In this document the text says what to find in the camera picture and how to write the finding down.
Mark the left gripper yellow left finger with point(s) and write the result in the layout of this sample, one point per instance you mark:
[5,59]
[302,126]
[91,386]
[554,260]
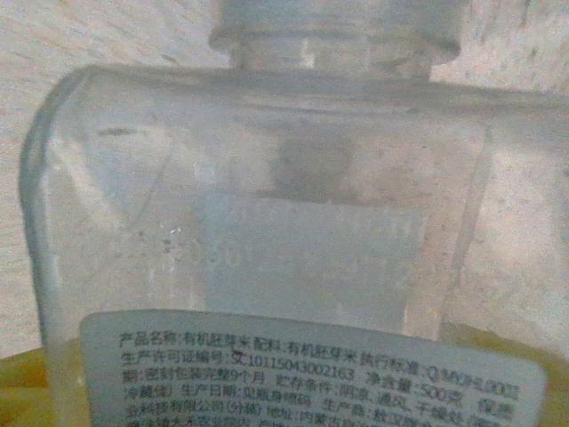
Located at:
[22,391]

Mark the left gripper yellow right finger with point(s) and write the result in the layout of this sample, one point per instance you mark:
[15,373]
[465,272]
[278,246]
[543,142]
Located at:
[558,391]

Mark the clear square white label bottle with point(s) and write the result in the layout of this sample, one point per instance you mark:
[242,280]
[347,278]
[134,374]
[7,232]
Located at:
[284,178]

